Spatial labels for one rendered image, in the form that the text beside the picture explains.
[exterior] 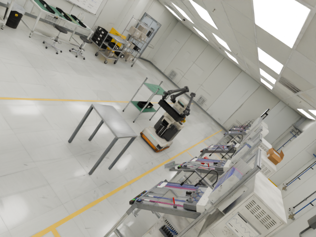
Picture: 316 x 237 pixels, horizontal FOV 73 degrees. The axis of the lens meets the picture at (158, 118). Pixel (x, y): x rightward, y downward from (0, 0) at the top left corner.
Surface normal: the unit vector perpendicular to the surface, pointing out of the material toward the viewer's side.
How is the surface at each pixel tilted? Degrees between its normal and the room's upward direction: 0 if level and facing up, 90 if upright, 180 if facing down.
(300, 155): 90
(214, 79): 90
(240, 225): 90
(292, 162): 90
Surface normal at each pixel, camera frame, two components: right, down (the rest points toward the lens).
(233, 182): -0.45, 0.05
